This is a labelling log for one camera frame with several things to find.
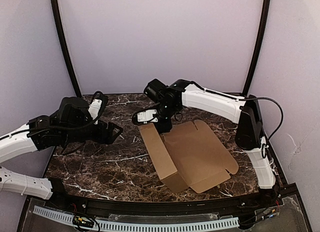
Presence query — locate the brown cardboard box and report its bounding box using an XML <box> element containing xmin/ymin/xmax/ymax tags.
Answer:
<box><xmin>139</xmin><ymin>119</ymin><xmax>239</xmax><ymax>194</ymax></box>

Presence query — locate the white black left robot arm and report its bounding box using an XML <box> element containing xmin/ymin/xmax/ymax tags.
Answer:
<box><xmin>0</xmin><ymin>93</ymin><xmax>123</xmax><ymax>200</ymax></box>

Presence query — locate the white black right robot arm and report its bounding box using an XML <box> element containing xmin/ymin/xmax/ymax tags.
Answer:
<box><xmin>136</xmin><ymin>79</ymin><xmax>279</xmax><ymax>189</ymax></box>

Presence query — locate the small green circuit board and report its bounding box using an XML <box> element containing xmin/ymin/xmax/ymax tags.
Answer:
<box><xmin>72</xmin><ymin>216</ymin><xmax>95</xmax><ymax>228</ymax></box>

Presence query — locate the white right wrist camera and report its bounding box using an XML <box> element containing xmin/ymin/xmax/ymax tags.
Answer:
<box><xmin>136</xmin><ymin>109</ymin><xmax>158</xmax><ymax>124</ymax></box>

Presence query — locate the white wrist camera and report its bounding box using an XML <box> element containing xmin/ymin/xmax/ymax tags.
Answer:
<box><xmin>88</xmin><ymin>99</ymin><xmax>106</xmax><ymax>125</ymax></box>
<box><xmin>136</xmin><ymin>109</ymin><xmax>158</xmax><ymax>124</ymax></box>

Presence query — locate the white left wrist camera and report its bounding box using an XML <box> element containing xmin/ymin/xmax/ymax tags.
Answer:
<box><xmin>88</xmin><ymin>99</ymin><xmax>106</xmax><ymax>125</ymax></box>

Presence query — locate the black right frame post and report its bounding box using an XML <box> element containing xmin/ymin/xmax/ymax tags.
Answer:
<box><xmin>241</xmin><ymin>0</ymin><xmax>271</xmax><ymax>96</ymax></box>

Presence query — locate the black frame post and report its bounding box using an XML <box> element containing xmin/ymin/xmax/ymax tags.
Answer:
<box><xmin>50</xmin><ymin>0</ymin><xmax>82</xmax><ymax>98</ymax></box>
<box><xmin>241</xmin><ymin>0</ymin><xmax>271</xmax><ymax>96</ymax></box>

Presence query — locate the white slotted cable duct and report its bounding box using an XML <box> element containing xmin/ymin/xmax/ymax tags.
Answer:
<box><xmin>32</xmin><ymin>205</ymin><xmax>239</xmax><ymax>232</ymax></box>

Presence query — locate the black front table rail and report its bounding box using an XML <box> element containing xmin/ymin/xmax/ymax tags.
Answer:
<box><xmin>45</xmin><ymin>188</ymin><xmax>285</xmax><ymax>218</ymax></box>

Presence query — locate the black left frame post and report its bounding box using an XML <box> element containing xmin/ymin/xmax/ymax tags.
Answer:
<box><xmin>50</xmin><ymin>0</ymin><xmax>82</xmax><ymax>98</ymax></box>

